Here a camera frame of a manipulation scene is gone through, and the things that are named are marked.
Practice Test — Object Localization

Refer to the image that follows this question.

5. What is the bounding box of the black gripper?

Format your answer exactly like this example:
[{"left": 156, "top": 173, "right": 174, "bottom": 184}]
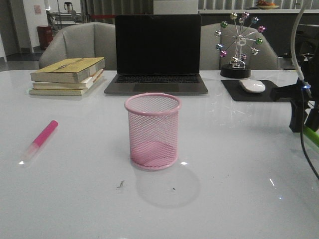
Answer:
[{"left": 270, "top": 53, "right": 319, "bottom": 132}]

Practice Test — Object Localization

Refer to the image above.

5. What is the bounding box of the green highlighter pen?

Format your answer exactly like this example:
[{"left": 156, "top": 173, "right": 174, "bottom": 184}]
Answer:
[{"left": 303, "top": 125, "right": 319, "bottom": 147}]

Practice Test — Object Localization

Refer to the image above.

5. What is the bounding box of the pink highlighter pen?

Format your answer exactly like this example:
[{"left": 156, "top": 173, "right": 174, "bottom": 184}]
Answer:
[{"left": 19, "top": 120, "right": 58, "bottom": 165}]

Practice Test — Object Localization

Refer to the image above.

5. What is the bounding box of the pink mesh pen holder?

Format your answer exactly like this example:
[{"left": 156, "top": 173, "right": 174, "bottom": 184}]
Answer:
[{"left": 124, "top": 93, "right": 181, "bottom": 170}]

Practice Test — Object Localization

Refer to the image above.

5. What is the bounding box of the white computer mouse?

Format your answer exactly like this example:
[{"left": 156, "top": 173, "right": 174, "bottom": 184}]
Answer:
[{"left": 239, "top": 79, "right": 266, "bottom": 93}]

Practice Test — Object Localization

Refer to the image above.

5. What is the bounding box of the black mouse pad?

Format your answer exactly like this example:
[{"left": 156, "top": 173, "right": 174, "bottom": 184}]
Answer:
[{"left": 221, "top": 79, "right": 277, "bottom": 102}]

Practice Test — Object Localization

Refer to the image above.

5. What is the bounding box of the ferris wheel desk ornament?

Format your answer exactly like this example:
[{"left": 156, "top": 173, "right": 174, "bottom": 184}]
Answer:
[{"left": 215, "top": 11, "right": 266, "bottom": 79}]

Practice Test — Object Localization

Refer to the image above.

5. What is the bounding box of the grey armchair right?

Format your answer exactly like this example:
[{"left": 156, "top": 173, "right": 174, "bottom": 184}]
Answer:
[{"left": 200, "top": 23, "right": 279, "bottom": 70}]

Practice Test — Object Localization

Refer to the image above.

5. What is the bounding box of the grey armchair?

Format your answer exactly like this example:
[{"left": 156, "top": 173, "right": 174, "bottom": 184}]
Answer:
[
  {"left": 39, "top": 22, "right": 117, "bottom": 70},
  {"left": 200, "top": 23, "right": 279, "bottom": 70}
]

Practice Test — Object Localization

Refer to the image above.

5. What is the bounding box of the fruit bowl on counter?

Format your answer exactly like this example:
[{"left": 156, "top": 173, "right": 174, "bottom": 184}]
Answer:
[{"left": 256, "top": 0, "right": 279, "bottom": 9}]

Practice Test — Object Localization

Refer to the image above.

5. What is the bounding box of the grey laptop black screen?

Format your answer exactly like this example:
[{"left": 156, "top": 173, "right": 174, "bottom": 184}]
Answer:
[{"left": 104, "top": 14, "right": 208, "bottom": 95}]

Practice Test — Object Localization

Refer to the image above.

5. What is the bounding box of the middle cream book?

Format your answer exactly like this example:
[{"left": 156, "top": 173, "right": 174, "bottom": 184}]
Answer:
[{"left": 33, "top": 69, "right": 104, "bottom": 90}]

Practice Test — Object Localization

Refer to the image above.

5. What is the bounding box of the cream book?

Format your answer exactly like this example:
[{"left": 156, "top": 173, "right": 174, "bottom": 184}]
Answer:
[
  {"left": 29, "top": 79, "right": 99, "bottom": 96},
  {"left": 33, "top": 69, "right": 104, "bottom": 90}
]

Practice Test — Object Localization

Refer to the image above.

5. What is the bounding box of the grey armchair left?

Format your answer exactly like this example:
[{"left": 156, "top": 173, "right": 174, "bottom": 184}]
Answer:
[{"left": 39, "top": 22, "right": 117, "bottom": 70}]

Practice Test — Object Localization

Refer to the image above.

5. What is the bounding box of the top yellow book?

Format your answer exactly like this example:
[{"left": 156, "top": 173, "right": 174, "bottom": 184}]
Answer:
[{"left": 30, "top": 57, "right": 105, "bottom": 83}]

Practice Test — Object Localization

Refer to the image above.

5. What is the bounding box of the bottom cream book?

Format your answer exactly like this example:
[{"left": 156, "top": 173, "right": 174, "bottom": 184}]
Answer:
[{"left": 29, "top": 79, "right": 99, "bottom": 96}]

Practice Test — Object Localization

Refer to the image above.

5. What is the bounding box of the red bin background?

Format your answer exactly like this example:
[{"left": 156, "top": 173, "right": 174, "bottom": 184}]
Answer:
[{"left": 37, "top": 26, "right": 53, "bottom": 50}]

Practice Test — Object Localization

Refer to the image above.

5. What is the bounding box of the black cable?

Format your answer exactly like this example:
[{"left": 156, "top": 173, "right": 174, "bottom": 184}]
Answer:
[{"left": 300, "top": 86, "right": 319, "bottom": 181}]

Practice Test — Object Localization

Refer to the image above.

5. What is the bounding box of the white cable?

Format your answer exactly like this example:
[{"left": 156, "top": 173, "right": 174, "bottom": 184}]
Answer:
[{"left": 290, "top": 0, "right": 313, "bottom": 98}]

